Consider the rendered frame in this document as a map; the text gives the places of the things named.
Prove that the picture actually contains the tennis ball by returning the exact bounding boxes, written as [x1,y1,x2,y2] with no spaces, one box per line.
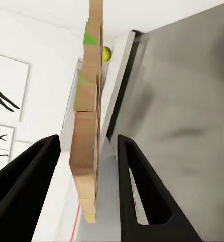
[103,46,112,62]

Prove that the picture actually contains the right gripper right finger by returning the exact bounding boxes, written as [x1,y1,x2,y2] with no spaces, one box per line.
[117,134,203,242]

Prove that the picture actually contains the jigsaw puzzle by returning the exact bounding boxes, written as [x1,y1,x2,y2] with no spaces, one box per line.
[69,0,104,223]

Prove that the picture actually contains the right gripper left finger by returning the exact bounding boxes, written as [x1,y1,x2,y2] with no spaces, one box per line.
[0,134,61,242]

